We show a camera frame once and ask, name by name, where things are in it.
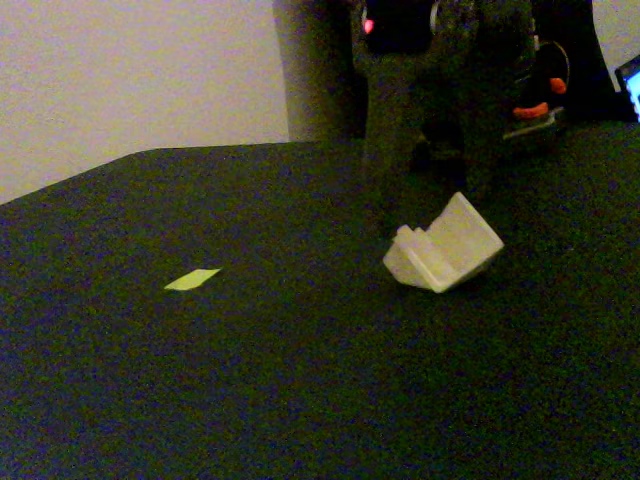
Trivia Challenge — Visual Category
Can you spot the dark navy desk mat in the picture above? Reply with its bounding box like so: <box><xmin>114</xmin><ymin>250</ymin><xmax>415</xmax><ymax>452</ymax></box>
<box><xmin>0</xmin><ymin>121</ymin><xmax>640</xmax><ymax>480</ymax></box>

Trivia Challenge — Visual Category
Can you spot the laptop with lit screen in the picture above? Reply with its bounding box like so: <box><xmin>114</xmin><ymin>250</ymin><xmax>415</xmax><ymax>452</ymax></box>
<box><xmin>614</xmin><ymin>53</ymin><xmax>640</xmax><ymax>124</ymax></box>

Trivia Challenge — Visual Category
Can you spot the small green marker strip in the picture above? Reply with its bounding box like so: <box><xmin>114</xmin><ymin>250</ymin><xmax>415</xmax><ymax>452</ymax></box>
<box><xmin>163</xmin><ymin>267</ymin><xmax>223</xmax><ymax>292</ymax></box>

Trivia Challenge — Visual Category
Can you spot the small white block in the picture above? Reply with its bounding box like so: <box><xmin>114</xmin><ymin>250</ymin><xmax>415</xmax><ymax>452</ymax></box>
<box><xmin>381</xmin><ymin>190</ymin><xmax>506</xmax><ymax>295</ymax></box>

